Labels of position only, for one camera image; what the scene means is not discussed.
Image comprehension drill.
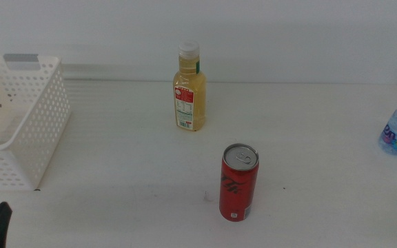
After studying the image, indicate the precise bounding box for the yellow juice bottle red label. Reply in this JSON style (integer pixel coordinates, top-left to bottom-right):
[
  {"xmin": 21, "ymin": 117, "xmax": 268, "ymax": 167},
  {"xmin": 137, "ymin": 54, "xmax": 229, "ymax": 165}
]
[{"xmin": 172, "ymin": 39, "xmax": 207, "ymax": 132}]

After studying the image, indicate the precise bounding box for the red soda can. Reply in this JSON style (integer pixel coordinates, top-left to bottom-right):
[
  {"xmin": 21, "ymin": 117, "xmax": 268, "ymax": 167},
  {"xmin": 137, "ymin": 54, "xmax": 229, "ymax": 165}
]
[{"xmin": 218, "ymin": 143, "xmax": 260, "ymax": 223}]

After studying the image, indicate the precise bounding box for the white perforated plastic basket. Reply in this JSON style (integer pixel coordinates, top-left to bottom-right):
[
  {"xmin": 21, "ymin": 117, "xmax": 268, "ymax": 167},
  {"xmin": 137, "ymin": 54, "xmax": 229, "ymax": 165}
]
[{"xmin": 0, "ymin": 54, "xmax": 72, "ymax": 192}]

